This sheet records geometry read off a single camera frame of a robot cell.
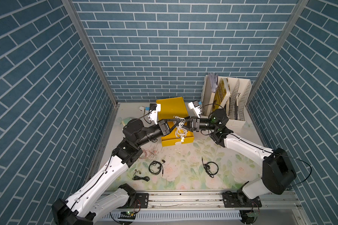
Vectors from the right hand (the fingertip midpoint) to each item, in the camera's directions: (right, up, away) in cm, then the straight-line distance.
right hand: (180, 126), depth 65 cm
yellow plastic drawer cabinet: (-3, +9, +22) cm, 24 cm away
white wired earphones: (0, -2, -2) cm, 3 cm away
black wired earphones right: (+20, -27, +20) cm, 39 cm away
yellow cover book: (+30, +22, +33) cm, 49 cm away
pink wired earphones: (-21, -19, +27) cm, 39 cm away
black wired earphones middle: (-15, -27, +20) cm, 37 cm away
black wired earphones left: (-20, -32, +15) cm, 40 cm away
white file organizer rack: (+33, +19, +26) cm, 46 cm away
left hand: (+2, +2, -8) cm, 8 cm away
